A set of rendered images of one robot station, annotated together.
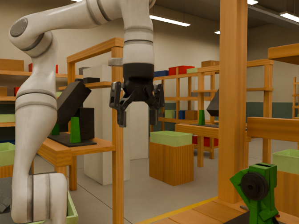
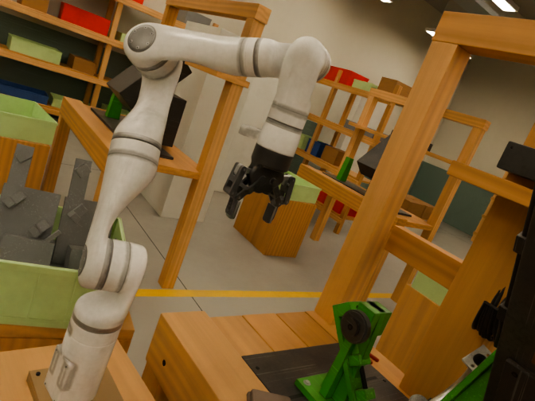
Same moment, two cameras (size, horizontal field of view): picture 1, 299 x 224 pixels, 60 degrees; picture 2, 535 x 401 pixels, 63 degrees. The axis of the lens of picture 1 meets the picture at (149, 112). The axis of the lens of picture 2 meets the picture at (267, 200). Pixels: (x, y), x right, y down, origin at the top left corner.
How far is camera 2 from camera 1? 0.28 m
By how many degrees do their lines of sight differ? 11
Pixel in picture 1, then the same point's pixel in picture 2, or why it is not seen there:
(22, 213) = (92, 280)
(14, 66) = not seen: outside the picture
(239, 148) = (367, 261)
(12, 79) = not seen: outside the picture
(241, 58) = (420, 145)
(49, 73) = (162, 112)
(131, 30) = (282, 110)
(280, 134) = (423, 266)
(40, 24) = (171, 49)
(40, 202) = (115, 274)
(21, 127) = (114, 180)
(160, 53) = (323, 31)
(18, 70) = not seen: outside the picture
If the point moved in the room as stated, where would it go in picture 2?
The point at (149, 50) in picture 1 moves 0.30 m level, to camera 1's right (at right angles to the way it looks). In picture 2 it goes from (294, 140) to (446, 197)
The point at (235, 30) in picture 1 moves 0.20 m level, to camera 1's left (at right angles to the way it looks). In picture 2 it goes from (429, 105) to (368, 80)
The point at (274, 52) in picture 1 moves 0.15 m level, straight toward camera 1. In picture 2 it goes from (457, 169) to (454, 169)
